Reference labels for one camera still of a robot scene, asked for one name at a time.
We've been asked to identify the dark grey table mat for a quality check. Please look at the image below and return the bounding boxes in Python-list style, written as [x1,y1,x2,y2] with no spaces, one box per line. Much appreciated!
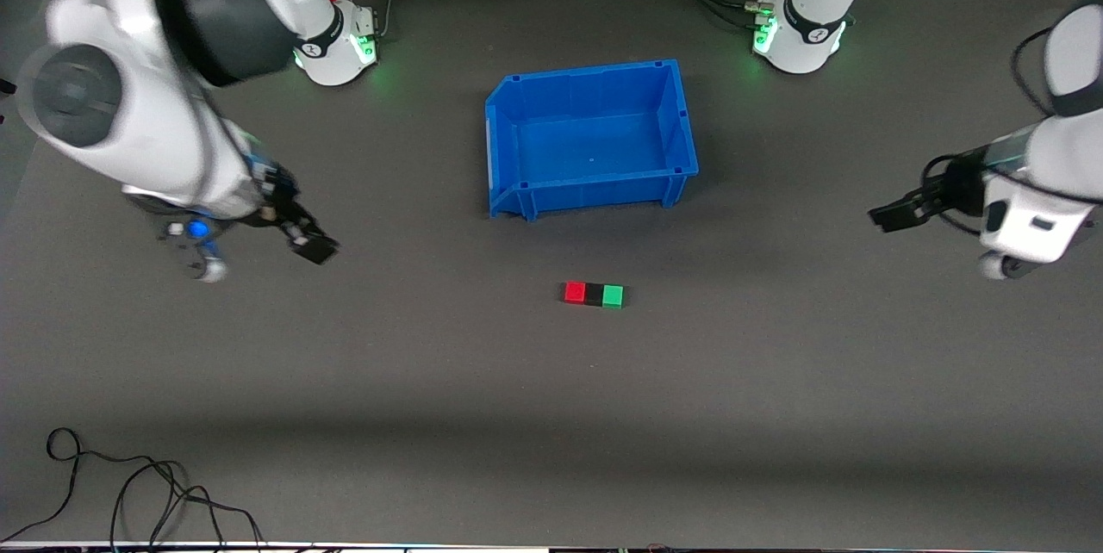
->
[0,0,1103,550]

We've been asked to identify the blue plastic storage bin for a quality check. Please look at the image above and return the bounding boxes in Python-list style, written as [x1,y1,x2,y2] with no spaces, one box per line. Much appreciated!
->
[484,59,700,221]

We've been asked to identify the thin black loose cable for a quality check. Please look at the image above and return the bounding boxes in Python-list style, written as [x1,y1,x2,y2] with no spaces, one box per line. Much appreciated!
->
[0,428,186,545]
[109,460,265,552]

